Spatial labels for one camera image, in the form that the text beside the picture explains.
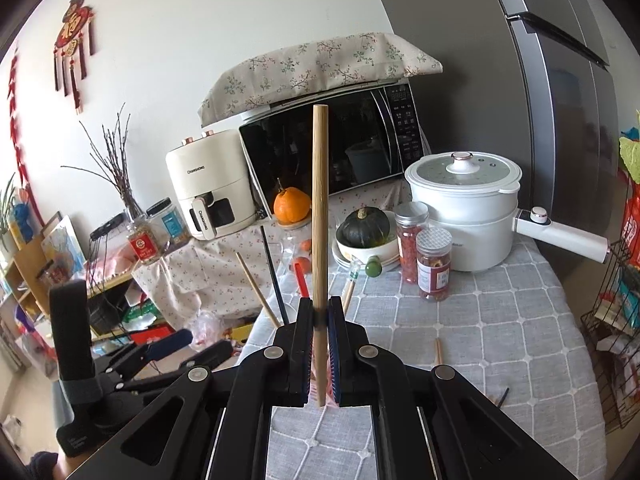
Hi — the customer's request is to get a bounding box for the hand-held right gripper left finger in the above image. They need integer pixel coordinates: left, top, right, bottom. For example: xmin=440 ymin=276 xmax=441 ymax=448
xmin=65 ymin=297 xmax=321 ymax=480

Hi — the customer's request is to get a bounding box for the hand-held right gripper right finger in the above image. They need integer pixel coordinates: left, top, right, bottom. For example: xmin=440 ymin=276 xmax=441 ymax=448
xmin=326 ymin=297 xmax=578 ymax=480

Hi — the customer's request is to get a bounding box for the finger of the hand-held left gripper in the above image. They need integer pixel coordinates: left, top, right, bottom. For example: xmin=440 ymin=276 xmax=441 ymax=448
xmin=117 ymin=340 xmax=236 ymax=396
xmin=95 ymin=329 xmax=195 ymax=378

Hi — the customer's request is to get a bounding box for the red chopstick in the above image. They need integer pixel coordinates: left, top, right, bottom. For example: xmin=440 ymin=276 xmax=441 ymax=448
xmin=292 ymin=259 xmax=312 ymax=301

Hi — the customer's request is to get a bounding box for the black chopstick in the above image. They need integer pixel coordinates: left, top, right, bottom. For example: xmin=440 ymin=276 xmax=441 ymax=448
xmin=260 ymin=225 xmax=290 ymax=326

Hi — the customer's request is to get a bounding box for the person's left forearm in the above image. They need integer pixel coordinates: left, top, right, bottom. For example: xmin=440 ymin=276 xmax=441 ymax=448
xmin=27 ymin=452 xmax=68 ymax=480

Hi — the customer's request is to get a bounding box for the red box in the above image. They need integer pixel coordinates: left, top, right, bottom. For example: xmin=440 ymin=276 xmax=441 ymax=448
xmin=127 ymin=325 xmax=173 ymax=346

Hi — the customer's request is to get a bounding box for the translucent plastic bag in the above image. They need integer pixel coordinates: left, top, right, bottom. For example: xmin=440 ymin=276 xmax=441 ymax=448
xmin=192 ymin=310 xmax=231 ymax=346

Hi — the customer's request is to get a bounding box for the yellow cardboard box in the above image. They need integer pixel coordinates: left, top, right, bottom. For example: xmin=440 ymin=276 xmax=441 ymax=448
xmin=220 ymin=322 xmax=256 ymax=351

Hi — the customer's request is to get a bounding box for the green packet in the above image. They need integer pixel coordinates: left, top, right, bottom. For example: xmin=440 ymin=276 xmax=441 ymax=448
xmin=122 ymin=305 xmax=161 ymax=326

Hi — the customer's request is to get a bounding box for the wooden shelf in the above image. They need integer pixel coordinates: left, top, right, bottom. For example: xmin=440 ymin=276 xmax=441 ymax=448
xmin=0 ymin=210 xmax=136 ymax=376

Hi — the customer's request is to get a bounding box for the pink cloth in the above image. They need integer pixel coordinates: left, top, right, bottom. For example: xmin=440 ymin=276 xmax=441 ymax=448
xmin=87 ymin=252 xmax=138 ymax=286

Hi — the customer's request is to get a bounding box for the red label jar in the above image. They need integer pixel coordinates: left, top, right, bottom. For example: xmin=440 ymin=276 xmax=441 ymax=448
xmin=125 ymin=215 xmax=161 ymax=266

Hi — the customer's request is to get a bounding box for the white bowl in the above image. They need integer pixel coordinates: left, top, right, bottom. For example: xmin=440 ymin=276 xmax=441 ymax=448
xmin=334 ymin=220 xmax=398 ymax=263

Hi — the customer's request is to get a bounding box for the blue label jar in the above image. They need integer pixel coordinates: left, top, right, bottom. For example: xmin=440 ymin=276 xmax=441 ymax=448
xmin=146 ymin=198 xmax=190 ymax=253

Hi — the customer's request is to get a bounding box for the black power strip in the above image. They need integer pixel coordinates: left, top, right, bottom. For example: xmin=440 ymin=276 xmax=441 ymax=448
xmin=90 ymin=212 xmax=126 ymax=240

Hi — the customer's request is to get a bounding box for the short labelled jar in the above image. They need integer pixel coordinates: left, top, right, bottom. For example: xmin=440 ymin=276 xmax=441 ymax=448
xmin=416 ymin=227 xmax=453 ymax=303

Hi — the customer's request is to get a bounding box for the dark green squash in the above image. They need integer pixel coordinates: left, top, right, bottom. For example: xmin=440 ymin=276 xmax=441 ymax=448
xmin=340 ymin=207 xmax=391 ymax=248

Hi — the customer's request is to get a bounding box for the tall jar of red contents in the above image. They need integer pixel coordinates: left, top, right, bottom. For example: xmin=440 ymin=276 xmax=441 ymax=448
xmin=395 ymin=202 xmax=431 ymax=285

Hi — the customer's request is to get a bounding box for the glass vase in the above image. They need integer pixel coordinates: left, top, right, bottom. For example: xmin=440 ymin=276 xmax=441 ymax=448
xmin=122 ymin=195 xmax=147 ymax=225

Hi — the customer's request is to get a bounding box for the orange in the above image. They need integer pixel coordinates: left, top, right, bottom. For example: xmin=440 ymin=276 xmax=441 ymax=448
xmin=273 ymin=186 xmax=312 ymax=224

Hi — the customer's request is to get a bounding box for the green potted plant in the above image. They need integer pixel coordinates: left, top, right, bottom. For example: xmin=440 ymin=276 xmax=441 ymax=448
xmin=0 ymin=172 xmax=19 ymax=241

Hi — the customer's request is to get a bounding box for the grey checked tablecloth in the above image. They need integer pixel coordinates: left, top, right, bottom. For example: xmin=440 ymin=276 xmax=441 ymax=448
xmin=247 ymin=232 xmax=608 ymax=480

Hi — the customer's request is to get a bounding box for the cream air fryer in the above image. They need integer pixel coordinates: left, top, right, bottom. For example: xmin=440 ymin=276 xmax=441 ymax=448
xmin=166 ymin=129 xmax=257 ymax=240

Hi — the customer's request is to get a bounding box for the dry twig bunch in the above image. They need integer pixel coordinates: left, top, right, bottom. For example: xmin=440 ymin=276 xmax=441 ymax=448
xmin=60 ymin=102 xmax=146 ymax=221

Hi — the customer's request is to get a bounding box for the white electric pot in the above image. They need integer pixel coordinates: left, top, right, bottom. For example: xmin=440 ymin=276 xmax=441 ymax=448
xmin=405 ymin=151 xmax=610 ymax=272

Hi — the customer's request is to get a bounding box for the black microwave oven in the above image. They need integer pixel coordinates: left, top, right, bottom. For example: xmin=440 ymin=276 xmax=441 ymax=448
xmin=239 ymin=80 xmax=431 ymax=221

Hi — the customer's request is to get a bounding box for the white pot lid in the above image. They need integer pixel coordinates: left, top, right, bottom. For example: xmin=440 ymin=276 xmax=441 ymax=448
xmin=405 ymin=151 xmax=521 ymax=196

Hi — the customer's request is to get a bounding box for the red hanging strand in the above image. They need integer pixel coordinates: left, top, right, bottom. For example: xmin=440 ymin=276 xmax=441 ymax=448
xmin=5 ymin=47 xmax=46 ymax=221

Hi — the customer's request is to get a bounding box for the floral cushion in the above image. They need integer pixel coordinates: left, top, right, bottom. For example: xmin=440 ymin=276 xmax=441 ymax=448
xmin=197 ymin=32 xmax=443 ymax=128

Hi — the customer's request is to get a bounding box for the red plastic bag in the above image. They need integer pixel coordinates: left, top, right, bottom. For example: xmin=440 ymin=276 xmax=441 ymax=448
xmin=620 ymin=170 xmax=640 ymax=267

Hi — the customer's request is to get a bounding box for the grey refrigerator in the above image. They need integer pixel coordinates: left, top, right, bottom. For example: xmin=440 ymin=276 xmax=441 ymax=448
xmin=362 ymin=0 xmax=640 ymax=261

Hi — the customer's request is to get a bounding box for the picture frame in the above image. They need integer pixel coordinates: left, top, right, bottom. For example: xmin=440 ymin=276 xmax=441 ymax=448
xmin=40 ymin=215 xmax=88 ymax=281

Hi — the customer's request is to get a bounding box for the black wire rack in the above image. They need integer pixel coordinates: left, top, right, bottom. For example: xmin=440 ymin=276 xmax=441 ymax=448
xmin=580 ymin=237 xmax=640 ymax=436

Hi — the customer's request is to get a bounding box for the red knot wall decoration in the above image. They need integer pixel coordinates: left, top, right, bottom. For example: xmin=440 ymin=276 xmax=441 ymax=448
xmin=52 ymin=0 xmax=96 ymax=113

